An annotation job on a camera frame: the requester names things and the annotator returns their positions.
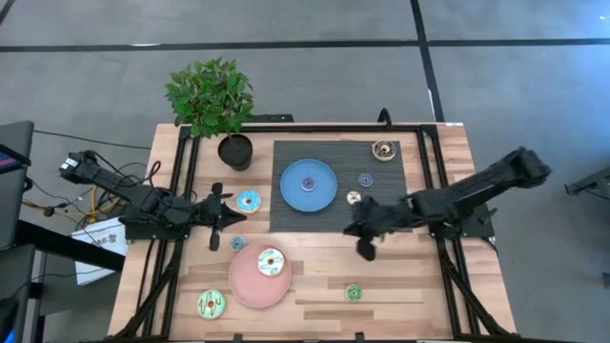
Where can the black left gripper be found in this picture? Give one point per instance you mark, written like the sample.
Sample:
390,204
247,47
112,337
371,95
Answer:
207,213

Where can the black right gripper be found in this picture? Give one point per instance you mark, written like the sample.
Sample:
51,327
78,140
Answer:
386,216

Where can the large blue iced donut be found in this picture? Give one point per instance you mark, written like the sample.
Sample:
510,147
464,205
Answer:
241,202

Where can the large white striped donut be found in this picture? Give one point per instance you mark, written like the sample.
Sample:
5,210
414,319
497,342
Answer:
263,262

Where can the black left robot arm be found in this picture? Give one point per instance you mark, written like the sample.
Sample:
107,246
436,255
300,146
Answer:
119,186

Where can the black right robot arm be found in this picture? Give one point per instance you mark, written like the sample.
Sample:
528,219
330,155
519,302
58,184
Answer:
476,188

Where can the grey woven placemat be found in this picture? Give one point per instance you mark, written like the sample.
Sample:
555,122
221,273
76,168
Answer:
333,219

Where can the small blue iced donut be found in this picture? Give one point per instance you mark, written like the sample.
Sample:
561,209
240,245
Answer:
233,247

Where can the small cream iced donut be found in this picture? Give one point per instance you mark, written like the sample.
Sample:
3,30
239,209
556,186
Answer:
350,195

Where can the black plant pot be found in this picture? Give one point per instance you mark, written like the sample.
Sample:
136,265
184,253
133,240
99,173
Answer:
236,152

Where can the blue plate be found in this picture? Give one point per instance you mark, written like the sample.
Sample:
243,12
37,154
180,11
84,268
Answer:
295,195

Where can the small green iced donut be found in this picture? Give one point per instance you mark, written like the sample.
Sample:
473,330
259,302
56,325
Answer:
349,296

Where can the pink plate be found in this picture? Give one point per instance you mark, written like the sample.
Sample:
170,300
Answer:
252,290

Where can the large chocolate iced donut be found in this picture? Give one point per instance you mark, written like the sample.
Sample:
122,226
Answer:
376,151

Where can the large mint green donut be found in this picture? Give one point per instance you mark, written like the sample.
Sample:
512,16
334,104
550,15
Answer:
202,305

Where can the green leafy plant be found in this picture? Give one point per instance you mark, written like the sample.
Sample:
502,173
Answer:
209,95

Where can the white cardboard box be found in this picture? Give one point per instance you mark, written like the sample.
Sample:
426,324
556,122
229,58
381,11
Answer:
97,248

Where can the black desk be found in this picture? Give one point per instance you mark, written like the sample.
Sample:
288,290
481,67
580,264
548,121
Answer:
62,245

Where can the grey desk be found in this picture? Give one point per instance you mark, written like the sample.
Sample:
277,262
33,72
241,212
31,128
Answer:
14,200

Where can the black aluminium table frame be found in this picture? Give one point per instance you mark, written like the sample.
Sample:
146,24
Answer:
333,128

